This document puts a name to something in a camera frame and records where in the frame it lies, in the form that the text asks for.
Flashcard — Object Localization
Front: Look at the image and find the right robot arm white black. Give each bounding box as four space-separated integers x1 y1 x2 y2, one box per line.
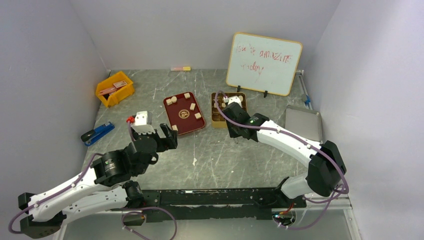
222 102 348 208

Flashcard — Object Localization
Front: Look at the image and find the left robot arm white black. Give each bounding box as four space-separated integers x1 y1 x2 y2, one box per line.
17 123 178 239

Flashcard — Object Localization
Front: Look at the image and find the gold chocolate box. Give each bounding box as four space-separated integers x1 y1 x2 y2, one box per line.
210 92 247 129

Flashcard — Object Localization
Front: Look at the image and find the rectangular chocolate near logo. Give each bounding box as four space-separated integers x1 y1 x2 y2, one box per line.
189 103 196 111

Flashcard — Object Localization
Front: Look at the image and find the red rectangular tray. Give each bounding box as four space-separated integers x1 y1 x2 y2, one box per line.
163 91 206 136

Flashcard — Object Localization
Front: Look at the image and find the blue black stapler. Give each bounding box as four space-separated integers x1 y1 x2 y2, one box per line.
80 121 115 147

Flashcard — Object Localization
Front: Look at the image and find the yellow plastic bin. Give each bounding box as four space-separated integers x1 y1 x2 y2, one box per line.
95 71 135 108

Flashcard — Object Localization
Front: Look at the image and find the pink box in bin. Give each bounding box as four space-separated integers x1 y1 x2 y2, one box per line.
98 80 128 96

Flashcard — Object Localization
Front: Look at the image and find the yellow pink eraser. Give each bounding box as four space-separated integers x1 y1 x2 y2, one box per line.
170 66 192 72

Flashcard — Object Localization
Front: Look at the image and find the silver box lid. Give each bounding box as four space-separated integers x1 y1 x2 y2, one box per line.
284 105 323 143

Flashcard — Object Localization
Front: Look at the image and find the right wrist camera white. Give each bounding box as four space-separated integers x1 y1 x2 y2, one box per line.
227 95 243 107

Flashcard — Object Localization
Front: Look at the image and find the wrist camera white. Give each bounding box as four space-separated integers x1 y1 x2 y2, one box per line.
227 95 243 107
126 110 153 126

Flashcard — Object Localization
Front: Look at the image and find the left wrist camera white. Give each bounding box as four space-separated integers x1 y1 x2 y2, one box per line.
126 110 153 126

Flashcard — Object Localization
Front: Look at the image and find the whiteboard with yellow frame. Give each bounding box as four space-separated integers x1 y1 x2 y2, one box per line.
226 32 303 96

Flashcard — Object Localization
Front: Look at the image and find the blue clip on rail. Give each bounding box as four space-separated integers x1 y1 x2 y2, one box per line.
301 93 311 106

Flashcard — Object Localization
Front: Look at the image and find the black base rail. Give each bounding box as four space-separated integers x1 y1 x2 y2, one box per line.
122 187 307 223

